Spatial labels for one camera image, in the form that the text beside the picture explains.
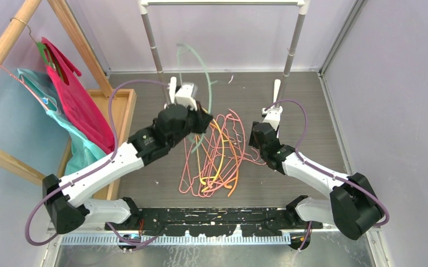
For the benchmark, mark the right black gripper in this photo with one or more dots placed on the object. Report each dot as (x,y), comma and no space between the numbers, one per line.
(253,142)

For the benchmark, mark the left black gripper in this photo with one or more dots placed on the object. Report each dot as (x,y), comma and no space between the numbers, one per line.
(202,118)

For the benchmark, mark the thick pink plastic hanger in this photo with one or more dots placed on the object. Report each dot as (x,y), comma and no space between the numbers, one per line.
(241,129)

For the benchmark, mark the mint green plastic hanger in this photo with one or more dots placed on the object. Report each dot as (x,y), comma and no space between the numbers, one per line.
(190,49)

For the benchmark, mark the orange plastic hanger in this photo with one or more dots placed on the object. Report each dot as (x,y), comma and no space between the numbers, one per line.
(231,171)

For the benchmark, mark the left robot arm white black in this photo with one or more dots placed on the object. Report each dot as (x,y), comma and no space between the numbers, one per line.
(68,199)

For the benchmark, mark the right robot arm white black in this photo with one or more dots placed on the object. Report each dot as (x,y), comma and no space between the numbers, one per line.
(351,205)

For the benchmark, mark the red garment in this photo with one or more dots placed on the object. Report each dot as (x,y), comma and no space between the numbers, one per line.
(78,105)

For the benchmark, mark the teal garment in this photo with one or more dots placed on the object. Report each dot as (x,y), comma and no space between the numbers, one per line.
(84,152)

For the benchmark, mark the metal clothes rack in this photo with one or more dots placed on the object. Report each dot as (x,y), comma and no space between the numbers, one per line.
(229,36)

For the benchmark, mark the green hanger gold hook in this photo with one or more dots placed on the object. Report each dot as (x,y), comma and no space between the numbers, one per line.
(44,51)

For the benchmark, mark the pink hanger on wood rack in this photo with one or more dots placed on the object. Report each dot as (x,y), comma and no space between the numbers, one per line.
(21,81)

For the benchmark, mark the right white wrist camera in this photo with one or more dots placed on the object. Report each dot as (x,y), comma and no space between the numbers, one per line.
(272,116)

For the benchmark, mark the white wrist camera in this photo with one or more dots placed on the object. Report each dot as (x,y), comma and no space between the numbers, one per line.
(185,96)
(272,116)

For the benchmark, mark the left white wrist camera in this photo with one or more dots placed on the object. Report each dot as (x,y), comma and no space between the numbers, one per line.
(185,96)

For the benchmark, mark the aluminium frame rail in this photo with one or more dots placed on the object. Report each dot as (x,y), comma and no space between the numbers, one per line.
(97,234)

